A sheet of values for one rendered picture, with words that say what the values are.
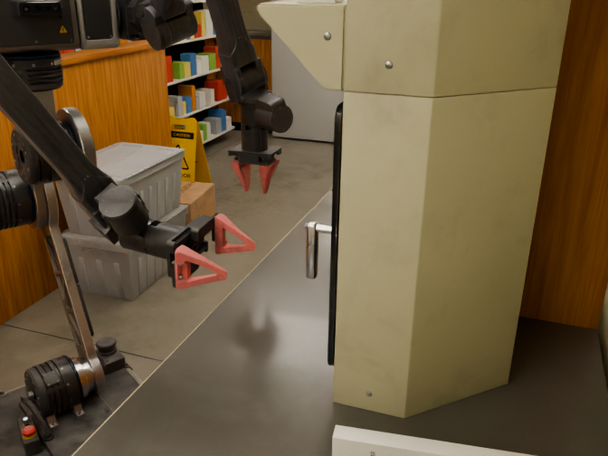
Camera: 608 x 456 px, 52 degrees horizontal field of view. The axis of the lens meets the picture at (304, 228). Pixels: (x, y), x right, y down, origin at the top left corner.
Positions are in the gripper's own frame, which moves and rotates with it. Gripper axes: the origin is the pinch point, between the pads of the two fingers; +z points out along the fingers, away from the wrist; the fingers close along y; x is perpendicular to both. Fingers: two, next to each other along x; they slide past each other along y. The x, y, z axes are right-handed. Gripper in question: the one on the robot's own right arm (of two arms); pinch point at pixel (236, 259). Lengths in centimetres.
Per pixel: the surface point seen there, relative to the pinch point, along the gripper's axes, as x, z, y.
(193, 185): 114, -152, 240
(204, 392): 19.4, -0.6, -9.3
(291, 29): -35.1, 7.7, -0.8
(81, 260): 116, -156, 138
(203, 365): 20.1, -4.5, -3.2
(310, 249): -3.8, 11.4, 1.6
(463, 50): -34.6, 28.2, 2.5
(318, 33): -35.1, 11.1, -0.7
